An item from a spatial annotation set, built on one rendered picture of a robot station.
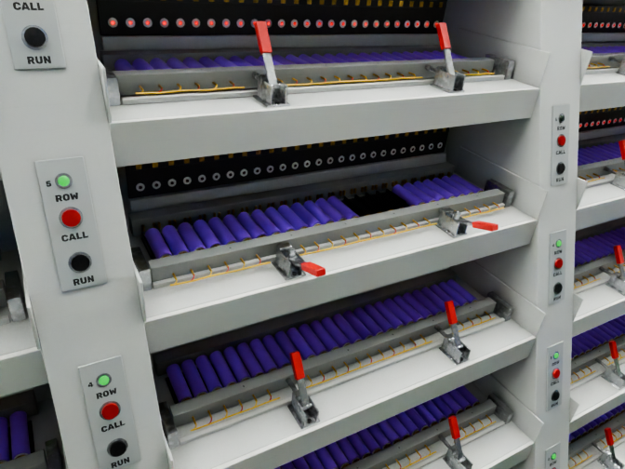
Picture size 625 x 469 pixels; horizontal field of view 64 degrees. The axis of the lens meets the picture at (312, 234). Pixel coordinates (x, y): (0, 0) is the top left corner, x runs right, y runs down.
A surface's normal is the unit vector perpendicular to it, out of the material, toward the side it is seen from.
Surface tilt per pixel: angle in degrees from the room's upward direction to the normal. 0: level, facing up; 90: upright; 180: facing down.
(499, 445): 20
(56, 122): 90
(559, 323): 90
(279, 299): 110
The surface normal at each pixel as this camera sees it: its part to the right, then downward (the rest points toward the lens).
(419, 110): 0.48, 0.48
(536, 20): -0.87, 0.18
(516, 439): 0.08, -0.85
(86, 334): 0.48, 0.16
